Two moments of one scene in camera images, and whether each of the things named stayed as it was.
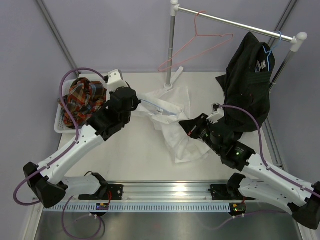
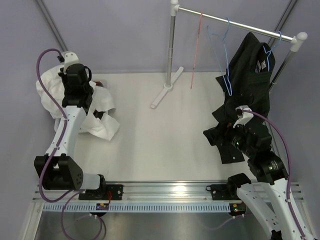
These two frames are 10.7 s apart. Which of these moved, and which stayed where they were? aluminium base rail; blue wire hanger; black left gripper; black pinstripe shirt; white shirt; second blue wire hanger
Moved: black left gripper; white shirt; blue wire hanger
Stayed: aluminium base rail; second blue wire hanger; black pinstripe shirt
